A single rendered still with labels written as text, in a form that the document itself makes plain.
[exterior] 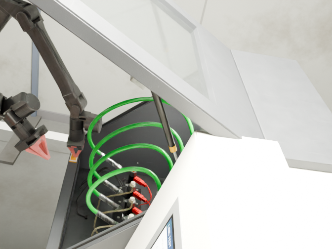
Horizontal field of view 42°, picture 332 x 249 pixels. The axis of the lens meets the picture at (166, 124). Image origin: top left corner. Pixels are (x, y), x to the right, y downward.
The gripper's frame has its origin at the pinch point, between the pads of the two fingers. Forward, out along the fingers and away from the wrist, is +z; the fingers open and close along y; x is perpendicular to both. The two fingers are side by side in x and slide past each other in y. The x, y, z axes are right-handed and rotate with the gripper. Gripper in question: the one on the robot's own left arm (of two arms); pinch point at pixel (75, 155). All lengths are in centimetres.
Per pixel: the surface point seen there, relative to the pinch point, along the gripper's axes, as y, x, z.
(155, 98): -56, -25, -64
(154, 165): 8.6, -34.8, 8.6
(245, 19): 153, -100, -17
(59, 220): -35.6, 1.0, 1.6
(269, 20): 151, -118, -19
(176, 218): -76, -32, -45
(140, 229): -60, -26, -23
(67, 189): -19.4, 0.5, 1.7
